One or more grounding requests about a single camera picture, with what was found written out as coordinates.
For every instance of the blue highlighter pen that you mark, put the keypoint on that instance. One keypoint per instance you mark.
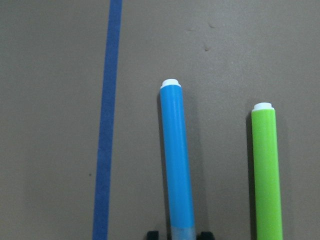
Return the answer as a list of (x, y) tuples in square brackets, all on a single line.
[(181, 211)]

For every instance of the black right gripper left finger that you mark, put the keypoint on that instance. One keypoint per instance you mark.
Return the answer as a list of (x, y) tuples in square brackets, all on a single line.
[(152, 235)]

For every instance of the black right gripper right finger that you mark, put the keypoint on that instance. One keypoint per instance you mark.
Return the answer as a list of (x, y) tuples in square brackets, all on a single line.
[(206, 235)]

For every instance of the green highlighter pen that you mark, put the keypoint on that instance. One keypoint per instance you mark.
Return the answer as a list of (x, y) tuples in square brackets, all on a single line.
[(268, 207)]

